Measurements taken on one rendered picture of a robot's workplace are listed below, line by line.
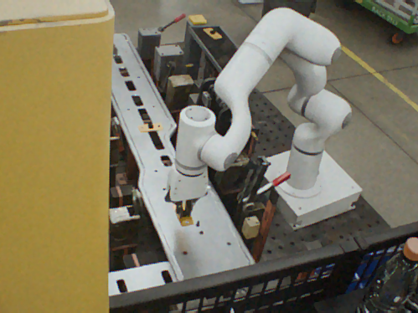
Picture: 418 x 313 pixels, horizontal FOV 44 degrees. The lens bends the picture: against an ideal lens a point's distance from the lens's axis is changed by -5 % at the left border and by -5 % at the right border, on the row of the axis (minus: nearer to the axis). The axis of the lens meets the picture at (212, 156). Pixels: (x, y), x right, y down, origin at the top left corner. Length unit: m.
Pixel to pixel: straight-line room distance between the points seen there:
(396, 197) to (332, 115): 1.78
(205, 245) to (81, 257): 1.09
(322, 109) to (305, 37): 0.43
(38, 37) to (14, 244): 0.17
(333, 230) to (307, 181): 0.22
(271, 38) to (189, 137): 0.32
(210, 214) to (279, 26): 0.59
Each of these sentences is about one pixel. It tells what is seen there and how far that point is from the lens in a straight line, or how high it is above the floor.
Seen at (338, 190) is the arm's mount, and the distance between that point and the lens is 2.12.
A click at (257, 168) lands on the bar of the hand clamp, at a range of 1.50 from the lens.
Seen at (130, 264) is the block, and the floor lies 0.98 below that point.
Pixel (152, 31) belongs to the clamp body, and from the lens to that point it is 2.37.
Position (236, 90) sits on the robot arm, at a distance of 1.30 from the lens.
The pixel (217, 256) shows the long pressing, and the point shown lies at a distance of 1.49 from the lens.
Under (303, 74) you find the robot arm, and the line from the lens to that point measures 1.64.
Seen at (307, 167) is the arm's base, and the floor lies 0.91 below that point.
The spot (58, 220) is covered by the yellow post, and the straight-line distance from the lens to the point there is 0.40.
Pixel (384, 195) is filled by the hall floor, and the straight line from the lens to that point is 3.50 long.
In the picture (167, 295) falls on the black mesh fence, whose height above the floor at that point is 1.55.
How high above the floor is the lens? 2.13
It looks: 39 degrees down
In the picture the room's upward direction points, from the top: 10 degrees clockwise
